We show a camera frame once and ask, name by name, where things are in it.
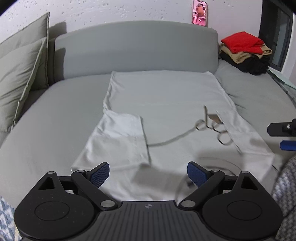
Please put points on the houndstooth patterned trousers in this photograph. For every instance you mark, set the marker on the houndstooth patterned trousers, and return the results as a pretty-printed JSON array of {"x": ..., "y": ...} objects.
[{"x": 284, "y": 195}]

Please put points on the glass side table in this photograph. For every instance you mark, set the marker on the glass side table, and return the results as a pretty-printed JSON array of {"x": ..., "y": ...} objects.
[{"x": 286, "y": 85}]

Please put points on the grey cushion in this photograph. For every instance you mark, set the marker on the grey cushion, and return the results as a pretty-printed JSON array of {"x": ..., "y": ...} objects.
[
  {"x": 18, "y": 72},
  {"x": 36, "y": 30}
]

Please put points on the red folded garment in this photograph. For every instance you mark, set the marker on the red folded garment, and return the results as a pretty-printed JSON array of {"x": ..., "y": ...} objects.
[{"x": 243, "y": 42}]

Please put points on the rear grey cushion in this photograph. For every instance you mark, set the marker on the rear grey cushion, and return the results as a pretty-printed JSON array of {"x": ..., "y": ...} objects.
[{"x": 36, "y": 30}]

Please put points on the tan folded garment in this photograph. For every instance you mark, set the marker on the tan folded garment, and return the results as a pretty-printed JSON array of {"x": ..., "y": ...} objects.
[{"x": 241, "y": 56}]

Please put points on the black folded garment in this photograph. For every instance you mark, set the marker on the black folded garment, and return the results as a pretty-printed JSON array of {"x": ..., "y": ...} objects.
[{"x": 253, "y": 65}]

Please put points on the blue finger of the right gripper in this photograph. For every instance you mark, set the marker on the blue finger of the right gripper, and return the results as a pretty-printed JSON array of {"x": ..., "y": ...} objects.
[{"x": 288, "y": 145}]

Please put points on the front grey cushion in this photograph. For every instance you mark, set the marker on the front grey cushion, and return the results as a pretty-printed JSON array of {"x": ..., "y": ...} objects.
[{"x": 18, "y": 72}]

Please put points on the dark window frame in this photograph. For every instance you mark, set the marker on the dark window frame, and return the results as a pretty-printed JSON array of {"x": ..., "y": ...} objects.
[{"x": 276, "y": 30}]

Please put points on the pink smartphone on backrest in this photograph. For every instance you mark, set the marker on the pink smartphone on backrest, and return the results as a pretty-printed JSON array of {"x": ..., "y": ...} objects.
[{"x": 200, "y": 13}]

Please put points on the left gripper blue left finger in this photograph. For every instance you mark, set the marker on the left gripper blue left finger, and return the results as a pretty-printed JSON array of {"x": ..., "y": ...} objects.
[{"x": 88, "y": 183}]

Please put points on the white t-shirt with script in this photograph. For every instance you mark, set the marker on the white t-shirt with script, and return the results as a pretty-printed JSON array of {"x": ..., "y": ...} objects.
[{"x": 155, "y": 122}]

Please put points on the grey sofa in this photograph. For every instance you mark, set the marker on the grey sofa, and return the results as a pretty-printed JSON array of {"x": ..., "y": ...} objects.
[{"x": 52, "y": 133}]

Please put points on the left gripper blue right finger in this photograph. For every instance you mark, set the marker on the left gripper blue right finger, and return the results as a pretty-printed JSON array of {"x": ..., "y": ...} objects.
[{"x": 207, "y": 182}]

